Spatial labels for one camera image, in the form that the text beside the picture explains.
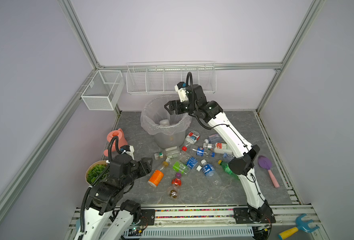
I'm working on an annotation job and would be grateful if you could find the orange label bottle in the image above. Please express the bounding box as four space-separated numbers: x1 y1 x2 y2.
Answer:
147 161 169 188

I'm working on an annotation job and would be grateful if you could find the square clear green-band bottle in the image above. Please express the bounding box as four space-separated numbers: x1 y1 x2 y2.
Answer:
154 147 180 160

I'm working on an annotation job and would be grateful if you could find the red cap brown bottle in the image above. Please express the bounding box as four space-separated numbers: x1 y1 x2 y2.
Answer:
167 178 182 200

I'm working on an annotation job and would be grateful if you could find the green label clear bottle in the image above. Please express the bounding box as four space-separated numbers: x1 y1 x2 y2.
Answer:
165 158 189 175

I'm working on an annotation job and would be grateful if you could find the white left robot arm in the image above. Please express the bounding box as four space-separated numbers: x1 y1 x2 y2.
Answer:
75 136 153 240

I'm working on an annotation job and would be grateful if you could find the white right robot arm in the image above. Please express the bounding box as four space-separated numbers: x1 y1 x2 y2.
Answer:
164 72 275 224

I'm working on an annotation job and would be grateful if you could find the clear plastic bin liner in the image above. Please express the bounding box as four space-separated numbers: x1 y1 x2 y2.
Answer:
140 96 192 136

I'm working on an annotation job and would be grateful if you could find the grey mesh waste bin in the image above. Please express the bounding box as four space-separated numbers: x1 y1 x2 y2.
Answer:
143 95 191 150

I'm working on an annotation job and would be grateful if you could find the pink plastic watering can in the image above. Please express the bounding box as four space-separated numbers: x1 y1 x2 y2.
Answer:
103 128 129 157

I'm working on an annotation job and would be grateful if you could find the potted green plant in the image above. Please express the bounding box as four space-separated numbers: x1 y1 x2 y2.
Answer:
85 161 108 185

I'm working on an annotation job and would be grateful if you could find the small blue label bottle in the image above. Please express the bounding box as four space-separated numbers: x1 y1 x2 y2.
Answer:
180 151 199 170

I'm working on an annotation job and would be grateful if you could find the pepsi blue label bottle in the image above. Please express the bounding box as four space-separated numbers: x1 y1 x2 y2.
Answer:
190 146 215 158

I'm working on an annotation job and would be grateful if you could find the white cap blue bottle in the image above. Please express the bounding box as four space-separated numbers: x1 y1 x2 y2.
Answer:
197 160 222 186

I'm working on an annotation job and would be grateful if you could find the light blue label bottle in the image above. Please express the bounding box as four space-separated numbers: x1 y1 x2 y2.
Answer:
223 153 235 163

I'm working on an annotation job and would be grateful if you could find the green soda bottle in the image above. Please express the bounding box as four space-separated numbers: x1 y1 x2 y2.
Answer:
218 160 239 179

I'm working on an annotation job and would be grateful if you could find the purple pink toy spade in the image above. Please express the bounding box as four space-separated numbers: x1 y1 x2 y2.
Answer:
258 156 280 188

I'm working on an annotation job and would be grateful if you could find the blue yellow toy rake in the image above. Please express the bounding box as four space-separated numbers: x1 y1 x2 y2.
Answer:
278 214 320 240

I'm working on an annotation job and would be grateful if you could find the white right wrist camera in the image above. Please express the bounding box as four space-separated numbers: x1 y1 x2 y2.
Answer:
174 82 189 102

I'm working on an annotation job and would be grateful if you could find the white wire wall shelf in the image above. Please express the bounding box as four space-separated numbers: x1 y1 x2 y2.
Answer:
126 61 217 94

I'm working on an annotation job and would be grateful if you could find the white mesh wall basket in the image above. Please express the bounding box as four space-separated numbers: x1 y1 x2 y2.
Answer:
81 70 125 111

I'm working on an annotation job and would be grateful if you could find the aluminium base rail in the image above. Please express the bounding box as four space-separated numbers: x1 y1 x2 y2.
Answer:
65 205 329 240

